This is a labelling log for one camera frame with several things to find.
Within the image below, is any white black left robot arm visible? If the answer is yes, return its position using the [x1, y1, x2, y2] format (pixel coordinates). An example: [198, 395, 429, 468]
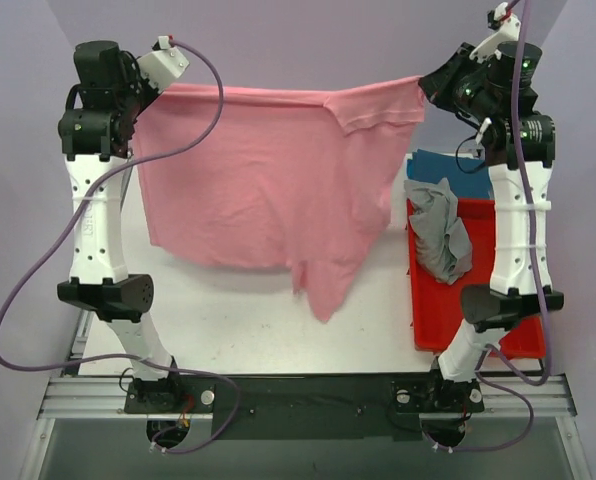
[57, 36, 189, 412]

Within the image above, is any pink t shirt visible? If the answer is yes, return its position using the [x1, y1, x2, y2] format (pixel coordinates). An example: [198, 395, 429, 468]
[134, 77, 425, 321]

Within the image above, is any aluminium frame rail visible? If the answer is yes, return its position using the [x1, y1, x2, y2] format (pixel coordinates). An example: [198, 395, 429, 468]
[37, 279, 578, 419]

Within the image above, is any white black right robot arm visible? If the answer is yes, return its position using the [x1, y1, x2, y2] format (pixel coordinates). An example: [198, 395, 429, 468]
[419, 41, 564, 409]

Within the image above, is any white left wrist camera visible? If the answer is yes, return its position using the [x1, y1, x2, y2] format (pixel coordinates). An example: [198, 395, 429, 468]
[137, 36, 189, 93]

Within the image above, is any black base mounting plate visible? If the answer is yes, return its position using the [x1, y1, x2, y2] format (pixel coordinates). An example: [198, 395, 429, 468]
[124, 372, 484, 447]

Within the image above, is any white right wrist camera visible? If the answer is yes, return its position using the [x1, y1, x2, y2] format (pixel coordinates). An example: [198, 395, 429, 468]
[469, 1, 521, 63]

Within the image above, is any grey t shirt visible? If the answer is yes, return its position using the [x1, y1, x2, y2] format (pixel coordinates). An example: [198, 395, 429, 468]
[404, 178, 473, 285]

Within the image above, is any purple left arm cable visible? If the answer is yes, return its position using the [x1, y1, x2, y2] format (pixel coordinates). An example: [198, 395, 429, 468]
[0, 35, 243, 455]

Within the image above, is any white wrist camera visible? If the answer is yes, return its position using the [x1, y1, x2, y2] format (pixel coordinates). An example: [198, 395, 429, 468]
[137, 36, 189, 93]
[469, 1, 521, 63]

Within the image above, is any folded blue t shirt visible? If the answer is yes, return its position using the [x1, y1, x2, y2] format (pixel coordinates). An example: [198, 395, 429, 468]
[406, 150, 493, 200]

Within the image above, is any red plastic bin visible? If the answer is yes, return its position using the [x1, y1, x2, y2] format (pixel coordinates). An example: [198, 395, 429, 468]
[405, 196, 548, 359]

